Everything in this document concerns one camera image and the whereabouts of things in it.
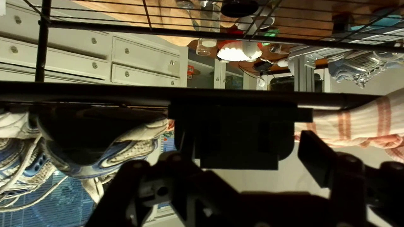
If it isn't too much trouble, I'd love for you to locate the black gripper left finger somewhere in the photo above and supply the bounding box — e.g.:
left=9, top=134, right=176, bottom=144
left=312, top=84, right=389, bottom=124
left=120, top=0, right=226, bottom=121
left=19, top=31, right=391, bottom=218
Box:
left=84, top=158, right=202, bottom=227

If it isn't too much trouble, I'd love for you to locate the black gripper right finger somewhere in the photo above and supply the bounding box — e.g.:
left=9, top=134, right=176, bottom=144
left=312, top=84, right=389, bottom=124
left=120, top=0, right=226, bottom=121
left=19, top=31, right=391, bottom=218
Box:
left=298, top=131, right=404, bottom=227

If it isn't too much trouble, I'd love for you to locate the wooden roller with black handle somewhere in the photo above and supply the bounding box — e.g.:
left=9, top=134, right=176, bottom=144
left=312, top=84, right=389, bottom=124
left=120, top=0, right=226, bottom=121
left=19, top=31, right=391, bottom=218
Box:
left=168, top=103, right=313, bottom=170

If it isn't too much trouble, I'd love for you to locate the white blue sneaker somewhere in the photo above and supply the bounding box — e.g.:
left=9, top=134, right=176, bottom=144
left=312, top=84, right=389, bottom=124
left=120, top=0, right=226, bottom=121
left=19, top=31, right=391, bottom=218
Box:
left=35, top=106, right=168, bottom=179
left=0, top=112, right=67, bottom=213

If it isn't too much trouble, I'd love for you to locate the orange striped white shirt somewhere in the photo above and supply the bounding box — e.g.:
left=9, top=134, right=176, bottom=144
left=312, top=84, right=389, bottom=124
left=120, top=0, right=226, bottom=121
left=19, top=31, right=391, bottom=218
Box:
left=294, top=88, right=404, bottom=163

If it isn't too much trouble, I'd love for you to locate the black metal shoe rack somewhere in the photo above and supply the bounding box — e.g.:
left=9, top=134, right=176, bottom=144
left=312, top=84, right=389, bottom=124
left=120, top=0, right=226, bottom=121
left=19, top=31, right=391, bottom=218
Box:
left=0, top=0, right=404, bottom=112

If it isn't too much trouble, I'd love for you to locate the white dresser with drawers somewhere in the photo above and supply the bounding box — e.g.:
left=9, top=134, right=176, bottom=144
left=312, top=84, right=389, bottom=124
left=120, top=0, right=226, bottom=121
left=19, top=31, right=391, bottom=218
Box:
left=0, top=0, right=188, bottom=87

